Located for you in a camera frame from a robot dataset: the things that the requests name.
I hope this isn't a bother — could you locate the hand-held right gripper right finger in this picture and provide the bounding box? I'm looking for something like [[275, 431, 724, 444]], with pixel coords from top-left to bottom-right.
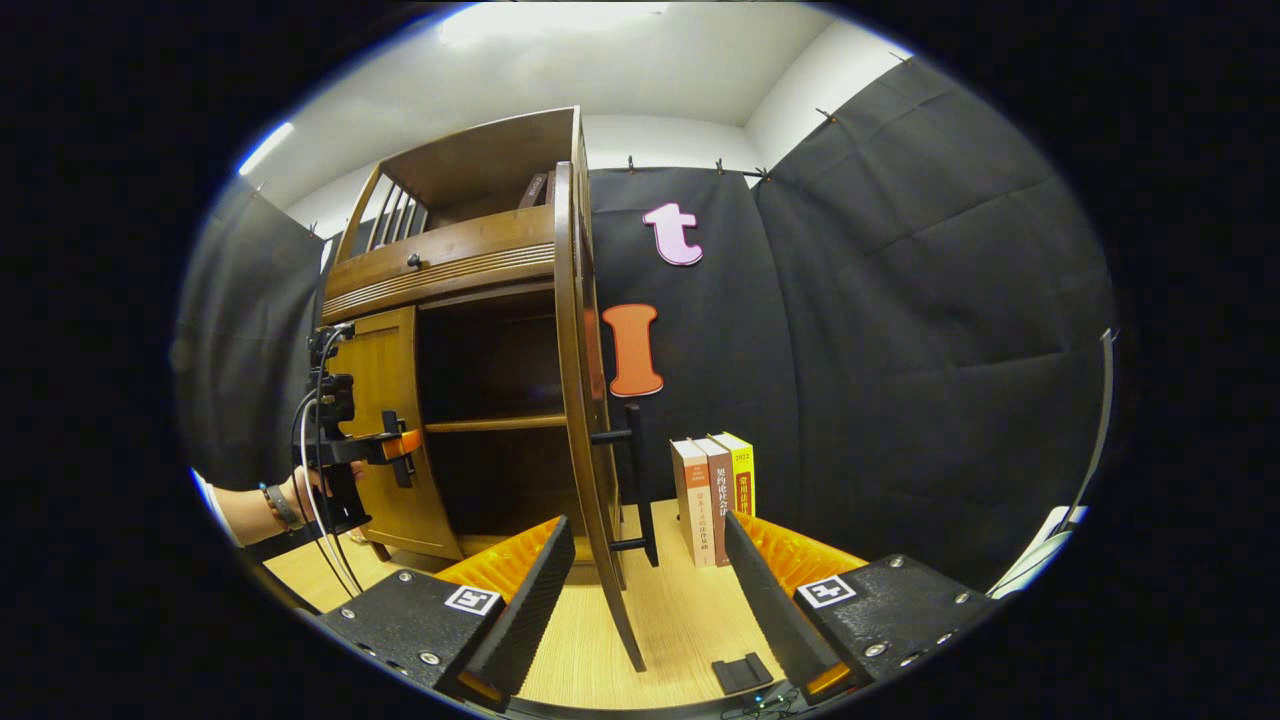
[[724, 510, 1001, 706]]

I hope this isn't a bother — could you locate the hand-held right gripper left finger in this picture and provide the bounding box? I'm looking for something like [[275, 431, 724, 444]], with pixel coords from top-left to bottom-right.
[[318, 515, 577, 711]]

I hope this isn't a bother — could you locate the wooden shoe cabinet door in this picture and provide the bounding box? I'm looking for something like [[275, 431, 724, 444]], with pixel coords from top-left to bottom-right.
[[553, 160, 661, 673], [330, 305, 467, 562]]

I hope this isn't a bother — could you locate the wooden double-door shoe cabinet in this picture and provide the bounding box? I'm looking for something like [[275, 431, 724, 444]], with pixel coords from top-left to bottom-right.
[[320, 107, 601, 566]]

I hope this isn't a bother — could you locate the small black flat object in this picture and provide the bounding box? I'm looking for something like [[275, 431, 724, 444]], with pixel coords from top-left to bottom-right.
[[711, 652, 774, 697]]

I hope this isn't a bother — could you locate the beige book with orange stripe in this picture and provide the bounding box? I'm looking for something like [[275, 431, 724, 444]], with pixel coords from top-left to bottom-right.
[[670, 438, 718, 569]]

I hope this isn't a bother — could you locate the black backdrop cloth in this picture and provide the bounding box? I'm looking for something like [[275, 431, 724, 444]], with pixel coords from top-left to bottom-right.
[[170, 55, 1117, 593]]

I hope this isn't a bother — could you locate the wrist bracelet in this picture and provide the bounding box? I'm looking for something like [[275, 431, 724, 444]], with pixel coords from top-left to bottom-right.
[[260, 482, 304, 533]]

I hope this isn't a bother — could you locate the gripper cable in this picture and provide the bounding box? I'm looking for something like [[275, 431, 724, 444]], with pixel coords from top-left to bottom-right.
[[290, 325, 365, 601]]

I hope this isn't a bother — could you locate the grey cable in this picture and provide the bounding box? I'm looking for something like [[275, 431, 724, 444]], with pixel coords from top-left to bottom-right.
[[1058, 328, 1118, 536]]

